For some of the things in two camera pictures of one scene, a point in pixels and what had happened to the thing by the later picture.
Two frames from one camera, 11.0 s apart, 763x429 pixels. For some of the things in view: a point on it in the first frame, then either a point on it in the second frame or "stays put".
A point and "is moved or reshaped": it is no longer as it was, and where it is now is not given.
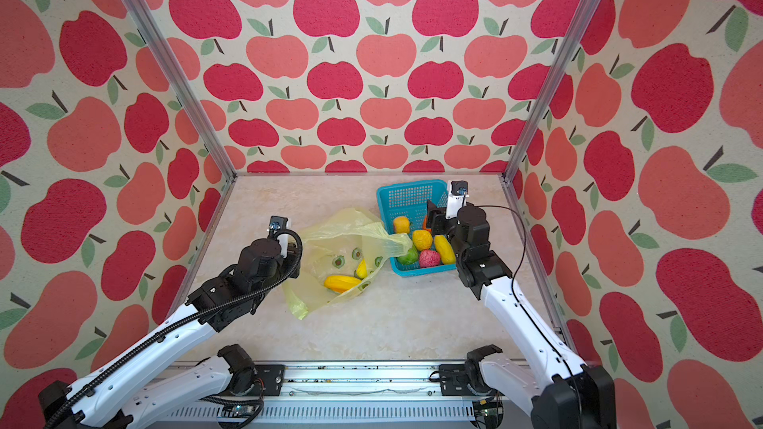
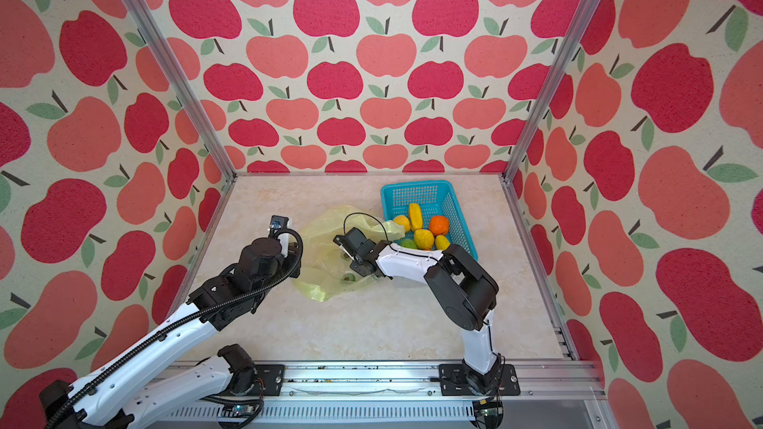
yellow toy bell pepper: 422,239 stays put
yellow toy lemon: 444,249 stays put
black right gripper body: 445,226 -> 373,246
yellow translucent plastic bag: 341,253 is moved or reshaped
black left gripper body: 284,267 stays put
